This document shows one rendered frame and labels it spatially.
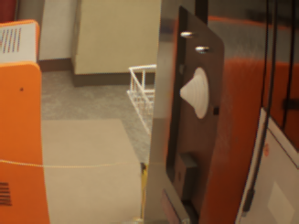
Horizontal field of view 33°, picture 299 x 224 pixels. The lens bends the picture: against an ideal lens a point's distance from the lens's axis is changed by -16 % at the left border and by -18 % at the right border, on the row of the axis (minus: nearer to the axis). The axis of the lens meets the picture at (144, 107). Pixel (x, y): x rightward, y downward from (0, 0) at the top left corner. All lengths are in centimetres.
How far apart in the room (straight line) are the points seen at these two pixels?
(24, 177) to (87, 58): 283
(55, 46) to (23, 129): 318
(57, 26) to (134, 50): 66
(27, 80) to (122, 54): 292
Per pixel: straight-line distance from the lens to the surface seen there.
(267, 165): 51
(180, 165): 77
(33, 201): 117
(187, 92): 72
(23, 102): 106
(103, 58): 393
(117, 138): 172
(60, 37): 423
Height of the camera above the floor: 147
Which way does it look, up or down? 23 degrees down
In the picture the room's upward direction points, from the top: 4 degrees clockwise
